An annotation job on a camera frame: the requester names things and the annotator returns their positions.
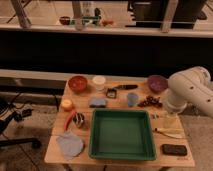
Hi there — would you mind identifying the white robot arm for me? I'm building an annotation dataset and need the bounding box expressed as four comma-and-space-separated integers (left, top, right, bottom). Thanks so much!
162, 66, 213, 118

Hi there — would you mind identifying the green plastic tray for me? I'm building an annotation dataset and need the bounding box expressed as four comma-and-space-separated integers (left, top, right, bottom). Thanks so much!
88, 109, 156, 161

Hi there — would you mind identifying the white cup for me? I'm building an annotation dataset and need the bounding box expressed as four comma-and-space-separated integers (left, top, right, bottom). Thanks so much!
92, 76, 106, 91

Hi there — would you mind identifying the blue sponge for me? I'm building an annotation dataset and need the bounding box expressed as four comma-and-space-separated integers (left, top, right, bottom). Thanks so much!
89, 97, 107, 108

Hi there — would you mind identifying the blue cup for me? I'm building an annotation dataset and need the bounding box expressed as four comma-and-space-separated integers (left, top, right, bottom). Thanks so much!
127, 92, 139, 107

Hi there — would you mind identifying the wooden table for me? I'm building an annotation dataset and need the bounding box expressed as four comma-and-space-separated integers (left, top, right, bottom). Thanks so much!
45, 79, 195, 168

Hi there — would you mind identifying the red chili pepper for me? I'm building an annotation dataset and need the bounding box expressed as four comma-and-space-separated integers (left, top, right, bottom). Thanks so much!
64, 109, 76, 131

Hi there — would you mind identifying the striped black white ball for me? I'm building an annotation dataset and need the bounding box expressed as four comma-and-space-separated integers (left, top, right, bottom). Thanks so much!
72, 113, 85, 128

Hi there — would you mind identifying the yellow round fruit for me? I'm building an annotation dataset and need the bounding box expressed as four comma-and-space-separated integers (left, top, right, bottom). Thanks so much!
61, 99, 73, 111

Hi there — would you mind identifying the dark grape bunch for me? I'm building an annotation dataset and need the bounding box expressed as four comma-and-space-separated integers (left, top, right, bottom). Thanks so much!
138, 96, 162, 108

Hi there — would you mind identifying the purple bowl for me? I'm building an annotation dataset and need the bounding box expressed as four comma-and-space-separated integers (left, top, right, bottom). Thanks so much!
147, 75, 168, 93

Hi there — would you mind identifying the small metal fork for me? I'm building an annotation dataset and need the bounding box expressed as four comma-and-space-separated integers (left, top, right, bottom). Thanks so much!
150, 114, 160, 119

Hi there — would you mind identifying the orange background object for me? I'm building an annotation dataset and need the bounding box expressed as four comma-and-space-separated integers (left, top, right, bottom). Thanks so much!
102, 20, 114, 27

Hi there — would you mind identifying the grey blue cloth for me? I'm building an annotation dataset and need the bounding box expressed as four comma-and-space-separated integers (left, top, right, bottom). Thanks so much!
56, 132, 84, 160

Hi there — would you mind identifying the green background object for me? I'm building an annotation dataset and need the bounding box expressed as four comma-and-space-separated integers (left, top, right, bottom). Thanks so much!
82, 16, 100, 25

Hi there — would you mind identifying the dark red background bowl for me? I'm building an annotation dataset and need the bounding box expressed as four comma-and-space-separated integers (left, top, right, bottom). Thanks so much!
59, 16, 70, 25

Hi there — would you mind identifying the black rectangular block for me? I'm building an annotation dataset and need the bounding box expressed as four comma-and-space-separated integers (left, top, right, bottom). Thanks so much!
161, 144, 187, 156

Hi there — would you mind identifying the black office chair base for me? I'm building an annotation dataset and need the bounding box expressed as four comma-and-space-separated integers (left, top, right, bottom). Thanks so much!
0, 96, 43, 150

